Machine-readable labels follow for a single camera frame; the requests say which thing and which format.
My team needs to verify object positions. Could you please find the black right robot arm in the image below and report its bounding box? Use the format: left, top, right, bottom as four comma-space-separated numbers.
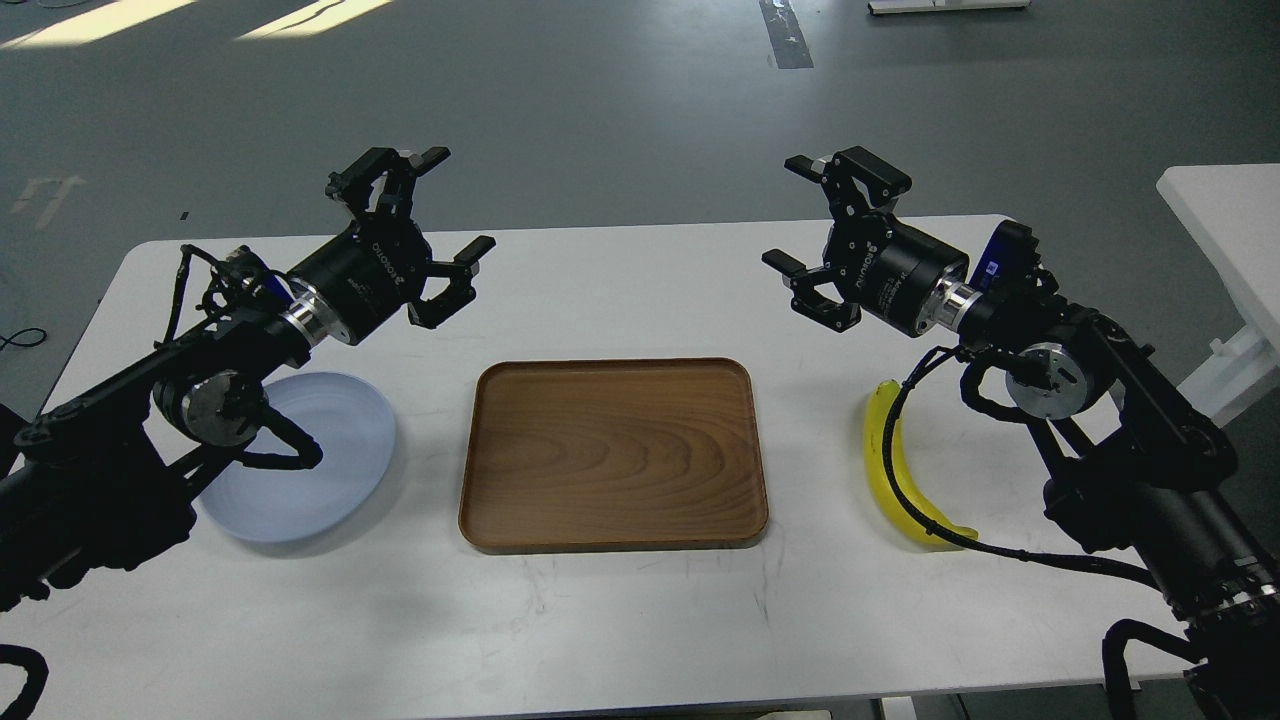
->
762, 146, 1279, 719

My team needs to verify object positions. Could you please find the brown wooden tray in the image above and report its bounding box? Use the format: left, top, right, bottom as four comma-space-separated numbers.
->
458, 357, 771, 553

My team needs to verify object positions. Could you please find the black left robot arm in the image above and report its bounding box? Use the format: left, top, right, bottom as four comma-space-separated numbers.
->
1, 147, 495, 611

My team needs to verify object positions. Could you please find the white furniture base far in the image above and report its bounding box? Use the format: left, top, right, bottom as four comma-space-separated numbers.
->
867, 0, 1032, 17

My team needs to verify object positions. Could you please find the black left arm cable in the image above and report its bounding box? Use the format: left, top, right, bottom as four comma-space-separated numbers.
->
236, 395, 325, 473

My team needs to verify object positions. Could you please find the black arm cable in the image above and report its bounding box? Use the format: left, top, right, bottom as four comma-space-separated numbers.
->
236, 395, 325, 473
881, 345, 1161, 591

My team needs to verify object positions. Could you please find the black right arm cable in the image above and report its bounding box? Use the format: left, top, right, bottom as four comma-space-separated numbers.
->
881, 345, 1161, 591

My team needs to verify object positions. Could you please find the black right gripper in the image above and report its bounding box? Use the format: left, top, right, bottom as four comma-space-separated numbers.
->
762, 146, 969, 337

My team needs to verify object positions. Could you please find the light blue plate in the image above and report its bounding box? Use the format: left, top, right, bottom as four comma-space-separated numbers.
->
198, 372, 398, 544

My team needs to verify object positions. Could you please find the white side table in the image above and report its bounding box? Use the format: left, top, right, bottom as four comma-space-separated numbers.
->
1156, 163, 1279, 427

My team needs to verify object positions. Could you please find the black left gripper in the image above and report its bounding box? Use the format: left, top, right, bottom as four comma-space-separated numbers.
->
284, 146, 497, 347

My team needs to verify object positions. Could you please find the yellow banana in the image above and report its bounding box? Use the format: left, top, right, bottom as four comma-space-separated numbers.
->
861, 380, 980, 551

